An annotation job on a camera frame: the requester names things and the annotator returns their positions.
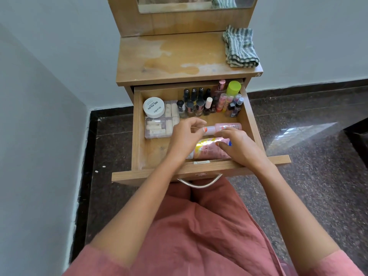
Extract person's left hand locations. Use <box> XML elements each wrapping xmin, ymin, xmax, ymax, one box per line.
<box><xmin>167</xmin><ymin>117</ymin><xmax>208</xmax><ymax>163</ymax></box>

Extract person's right hand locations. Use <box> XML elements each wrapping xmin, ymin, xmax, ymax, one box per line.
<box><xmin>215</xmin><ymin>126</ymin><xmax>271</xmax><ymax>173</ymax></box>

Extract clear box of beige tubes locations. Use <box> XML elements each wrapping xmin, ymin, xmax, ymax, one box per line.
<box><xmin>144</xmin><ymin>100</ymin><xmax>181</xmax><ymax>140</ymax></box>

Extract pink tube yellow print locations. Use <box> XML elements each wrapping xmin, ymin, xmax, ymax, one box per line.
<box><xmin>186</xmin><ymin>137</ymin><xmax>233</xmax><ymax>161</ymax></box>

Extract cluster of small cosmetic bottles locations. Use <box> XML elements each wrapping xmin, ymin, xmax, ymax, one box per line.
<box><xmin>176</xmin><ymin>87</ymin><xmax>245</xmax><ymax>118</ymax></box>

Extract pink tube white cap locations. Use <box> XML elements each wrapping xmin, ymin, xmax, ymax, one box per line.
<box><xmin>201</xmin><ymin>122</ymin><xmax>243</xmax><ymax>135</ymax></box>

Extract wooden drawer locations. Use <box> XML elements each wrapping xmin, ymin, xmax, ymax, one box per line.
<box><xmin>111</xmin><ymin>78</ymin><xmax>291</xmax><ymax>187</ymax></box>

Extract white round jar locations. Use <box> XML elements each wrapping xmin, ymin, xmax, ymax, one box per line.
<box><xmin>143</xmin><ymin>97</ymin><xmax>166</xmax><ymax>119</ymax></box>

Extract lime green bottle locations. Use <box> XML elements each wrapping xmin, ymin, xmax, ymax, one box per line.
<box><xmin>226</xmin><ymin>80</ymin><xmax>242</xmax><ymax>97</ymax></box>

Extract pink perfume bottle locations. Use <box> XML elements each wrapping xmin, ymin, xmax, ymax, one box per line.
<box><xmin>214</xmin><ymin>79</ymin><xmax>227</xmax><ymax>95</ymax></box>

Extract green striped cloth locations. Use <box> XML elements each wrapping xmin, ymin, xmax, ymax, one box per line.
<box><xmin>223</xmin><ymin>25</ymin><xmax>260</xmax><ymax>69</ymax></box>

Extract person's left forearm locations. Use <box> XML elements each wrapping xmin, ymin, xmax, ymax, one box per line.
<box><xmin>90</xmin><ymin>156</ymin><xmax>186</xmax><ymax>268</ymax></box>

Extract person's right forearm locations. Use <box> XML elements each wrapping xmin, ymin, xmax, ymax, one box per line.
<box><xmin>253</xmin><ymin>163</ymin><xmax>341</xmax><ymax>275</ymax></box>

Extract person's legs pink trousers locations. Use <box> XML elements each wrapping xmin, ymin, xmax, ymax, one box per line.
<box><xmin>128</xmin><ymin>176</ymin><xmax>299</xmax><ymax>276</ymax></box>

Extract person's right pink sleeve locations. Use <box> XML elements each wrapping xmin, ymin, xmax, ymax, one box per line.
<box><xmin>304</xmin><ymin>249</ymin><xmax>366</xmax><ymax>276</ymax></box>

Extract person's pink sleeve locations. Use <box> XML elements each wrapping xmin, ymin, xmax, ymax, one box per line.
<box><xmin>304</xmin><ymin>249</ymin><xmax>366</xmax><ymax>276</ymax></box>
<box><xmin>62</xmin><ymin>245</ymin><xmax>130</xmax><ymax>276</ymax></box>

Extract person's left pink sleeve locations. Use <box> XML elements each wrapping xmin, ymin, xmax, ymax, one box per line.
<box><xmin>62</xmin><ymin>245</ymin><xmax>130</xmax><ymax>276</ymax></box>

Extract wooden dressing table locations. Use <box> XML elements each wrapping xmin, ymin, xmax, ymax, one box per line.
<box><xmin>106</xmin><ymin>0</ymin><xmax>264</xmax><ymax>104</ymax></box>

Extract black furniture base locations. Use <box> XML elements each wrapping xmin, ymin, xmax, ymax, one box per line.
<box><xmin>343</xmin><ymin>117</ymin><xmax>368</xmax><ymax>167</ymax></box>

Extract dressing table mirror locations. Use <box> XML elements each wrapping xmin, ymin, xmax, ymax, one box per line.
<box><xmin>135</xmin><ymin>0</ymin><xmax>258</xmax><ymax>14</ymax></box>

